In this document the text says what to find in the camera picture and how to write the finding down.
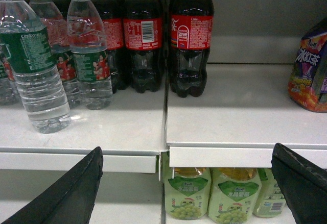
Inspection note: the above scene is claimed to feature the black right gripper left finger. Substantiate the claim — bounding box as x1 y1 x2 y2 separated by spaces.
3 146 103 223

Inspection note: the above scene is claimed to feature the purple iced tea carton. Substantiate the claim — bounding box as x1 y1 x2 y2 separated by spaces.
288 18 326 113

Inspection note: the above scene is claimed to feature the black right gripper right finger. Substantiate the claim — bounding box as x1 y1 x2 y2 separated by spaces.
271 143 326 223

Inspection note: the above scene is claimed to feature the clear water bottle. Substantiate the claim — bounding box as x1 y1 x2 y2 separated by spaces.
1 0 71 134

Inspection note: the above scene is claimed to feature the far left water bottle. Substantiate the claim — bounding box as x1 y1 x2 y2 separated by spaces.
1 43 21 106

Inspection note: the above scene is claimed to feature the white shelf board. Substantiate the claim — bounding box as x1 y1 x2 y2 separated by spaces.
166 64 326 168
1 88 166 173

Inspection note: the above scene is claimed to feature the green grape drink bottle right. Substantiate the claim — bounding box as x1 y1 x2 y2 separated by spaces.
253 168 286 218

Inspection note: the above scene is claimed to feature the rear cola bottle red label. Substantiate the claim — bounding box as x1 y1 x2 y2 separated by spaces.
95 1 130 93

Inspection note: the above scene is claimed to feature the green grape drink bottle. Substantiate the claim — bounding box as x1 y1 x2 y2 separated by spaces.
164 167 212 220
253 168 286 218
207 167 262 223

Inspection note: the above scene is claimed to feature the white right shelf board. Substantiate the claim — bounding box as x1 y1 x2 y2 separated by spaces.
166 64 326 168

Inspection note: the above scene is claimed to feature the white left shelf board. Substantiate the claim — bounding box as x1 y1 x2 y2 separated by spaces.
1 88 166 173

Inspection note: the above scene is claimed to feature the green grape drink bottle left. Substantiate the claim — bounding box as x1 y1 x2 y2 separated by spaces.
164 167 212 220

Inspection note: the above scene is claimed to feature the cola bottle right of divider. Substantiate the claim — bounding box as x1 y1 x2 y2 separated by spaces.
168 0 214 97

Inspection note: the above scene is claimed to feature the cola bottle with barcode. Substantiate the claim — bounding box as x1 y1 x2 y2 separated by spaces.
123 0 163 93

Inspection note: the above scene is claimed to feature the water bottle with red players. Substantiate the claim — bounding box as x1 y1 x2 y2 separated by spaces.
67 0 113 110

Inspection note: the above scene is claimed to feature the rear water bottle white cap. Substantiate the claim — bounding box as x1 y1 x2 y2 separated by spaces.
29 0 80 109

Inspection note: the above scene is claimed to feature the green grape drink bottle middle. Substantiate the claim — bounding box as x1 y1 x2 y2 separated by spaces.
207 167 262 223

